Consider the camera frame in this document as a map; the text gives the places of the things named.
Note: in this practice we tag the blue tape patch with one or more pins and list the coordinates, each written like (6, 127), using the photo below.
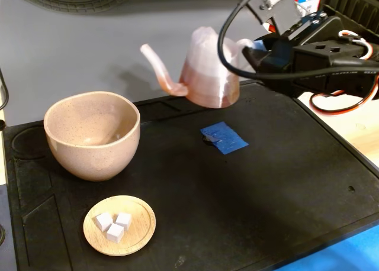
(225, 138)

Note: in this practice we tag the blue sheet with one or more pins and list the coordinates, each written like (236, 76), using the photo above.
(340, 253)

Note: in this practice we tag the small white cube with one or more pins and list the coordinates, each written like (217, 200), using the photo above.
(123, 220)
(103, 221)
(115, 233)

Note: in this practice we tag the black work mat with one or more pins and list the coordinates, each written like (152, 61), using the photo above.
(237, 194)

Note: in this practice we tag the round wooden coaster plate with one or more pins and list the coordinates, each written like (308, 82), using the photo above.
(139, 223)

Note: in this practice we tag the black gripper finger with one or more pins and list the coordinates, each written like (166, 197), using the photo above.
(278, 41)
(272, 61)

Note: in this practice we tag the beige speckled ceramic cup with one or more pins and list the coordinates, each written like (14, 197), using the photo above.
(91, 152)

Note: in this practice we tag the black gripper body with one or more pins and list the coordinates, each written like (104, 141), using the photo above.
(273, 59)

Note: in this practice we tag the translucent pink gooseneck kettle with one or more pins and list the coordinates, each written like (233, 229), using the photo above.
(207, 75)

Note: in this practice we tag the black plastic crate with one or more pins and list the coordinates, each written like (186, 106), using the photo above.
(355, 4)

